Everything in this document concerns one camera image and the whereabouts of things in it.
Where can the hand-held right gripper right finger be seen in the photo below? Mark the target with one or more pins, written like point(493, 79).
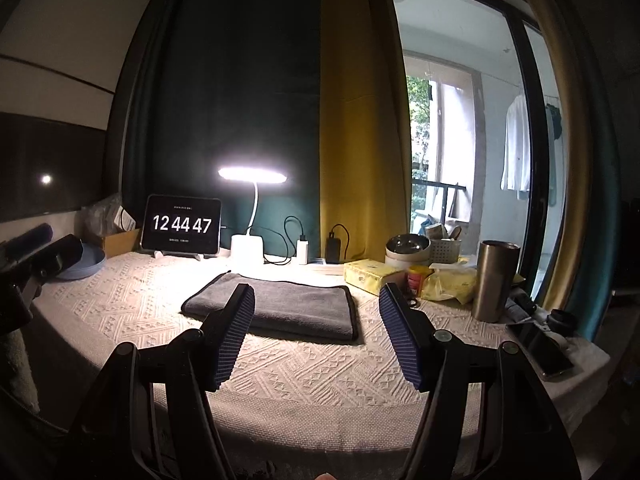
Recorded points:
point(402, 340)

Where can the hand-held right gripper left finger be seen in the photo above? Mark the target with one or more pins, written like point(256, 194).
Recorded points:
point(232, 342)

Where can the grey towel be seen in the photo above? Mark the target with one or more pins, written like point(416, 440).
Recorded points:
point(290, 305)

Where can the blue plate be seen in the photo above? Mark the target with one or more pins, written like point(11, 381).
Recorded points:
point(82, 265)

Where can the small red yellow can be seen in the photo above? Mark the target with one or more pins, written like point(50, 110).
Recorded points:
point(417, 280)

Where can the yellow tissue pack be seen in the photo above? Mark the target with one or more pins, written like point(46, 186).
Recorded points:
point(372, 276)

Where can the yellow plastic bag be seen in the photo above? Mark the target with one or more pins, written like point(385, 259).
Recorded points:
point(450, 282)

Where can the clear plastic bag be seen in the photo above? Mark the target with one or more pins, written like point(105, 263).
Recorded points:
point(102, 215)

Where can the white patterned table cloth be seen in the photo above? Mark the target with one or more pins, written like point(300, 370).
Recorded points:
point(310, 375)

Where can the cardboard box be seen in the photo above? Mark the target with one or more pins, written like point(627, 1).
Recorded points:
point(120, 240)

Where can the stainless steel bowl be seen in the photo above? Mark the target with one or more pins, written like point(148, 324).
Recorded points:
point(407, 247)

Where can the white perforated basket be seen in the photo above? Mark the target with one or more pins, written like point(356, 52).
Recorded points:
point(445, 249)

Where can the white tablet stand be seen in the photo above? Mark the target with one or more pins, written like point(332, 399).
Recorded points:
point(177, 255)

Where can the white power strip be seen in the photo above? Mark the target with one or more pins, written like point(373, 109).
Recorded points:
point(327, 268)

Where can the stainless steel tumbler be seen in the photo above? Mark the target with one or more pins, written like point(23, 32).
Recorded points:
point(495, 280)

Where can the tablet with clock display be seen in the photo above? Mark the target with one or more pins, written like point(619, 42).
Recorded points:
point(181, 223)

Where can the black smartphone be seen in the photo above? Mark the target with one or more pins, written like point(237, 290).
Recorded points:
point(540, 352)

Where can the white desk lamp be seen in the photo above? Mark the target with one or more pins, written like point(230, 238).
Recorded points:
point(250, 185)

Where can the hanging white shirt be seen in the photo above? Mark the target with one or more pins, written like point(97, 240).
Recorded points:
point(516, 145)

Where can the yellow curtain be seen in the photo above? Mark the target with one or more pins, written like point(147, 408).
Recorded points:
point(362, 110)

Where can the dark green curtain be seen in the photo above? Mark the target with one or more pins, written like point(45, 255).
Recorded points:
point(220, 105)

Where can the black camera lens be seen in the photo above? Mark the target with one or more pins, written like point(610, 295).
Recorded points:
point(562, 322)

